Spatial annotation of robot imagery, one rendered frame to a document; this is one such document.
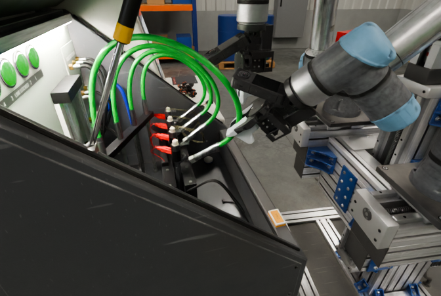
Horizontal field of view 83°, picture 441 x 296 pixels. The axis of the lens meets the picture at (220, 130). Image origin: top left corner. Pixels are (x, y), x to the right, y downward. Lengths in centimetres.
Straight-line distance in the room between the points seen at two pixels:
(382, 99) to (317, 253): 128
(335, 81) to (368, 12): 837
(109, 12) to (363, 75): 81
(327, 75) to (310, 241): 135
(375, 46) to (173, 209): 39
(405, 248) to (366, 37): 62
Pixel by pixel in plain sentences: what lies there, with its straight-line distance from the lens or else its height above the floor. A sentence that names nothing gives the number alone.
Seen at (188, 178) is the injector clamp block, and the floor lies 98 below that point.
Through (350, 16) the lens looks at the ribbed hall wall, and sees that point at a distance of 854.
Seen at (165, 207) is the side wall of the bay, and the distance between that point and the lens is 42.
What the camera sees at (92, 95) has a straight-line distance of 69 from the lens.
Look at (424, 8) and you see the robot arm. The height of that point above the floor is 147.
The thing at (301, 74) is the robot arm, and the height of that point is 137.
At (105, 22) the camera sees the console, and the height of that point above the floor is 140.
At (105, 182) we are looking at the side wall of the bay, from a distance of 38.
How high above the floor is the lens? 151
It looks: 30 degrees down
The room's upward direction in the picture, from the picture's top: straight up
